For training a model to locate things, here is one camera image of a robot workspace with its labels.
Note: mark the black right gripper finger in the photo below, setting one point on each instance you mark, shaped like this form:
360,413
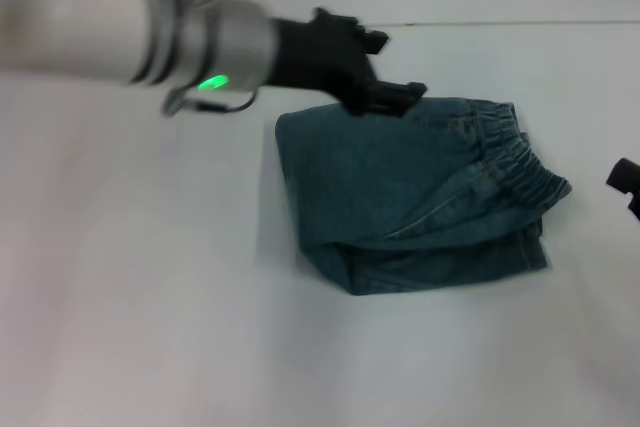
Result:
626,177

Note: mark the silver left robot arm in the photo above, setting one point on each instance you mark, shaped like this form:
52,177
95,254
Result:
100,22

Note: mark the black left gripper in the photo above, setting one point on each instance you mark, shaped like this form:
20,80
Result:
325,57

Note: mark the blue denim shorts with cartoon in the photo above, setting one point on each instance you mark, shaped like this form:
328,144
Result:
400,197

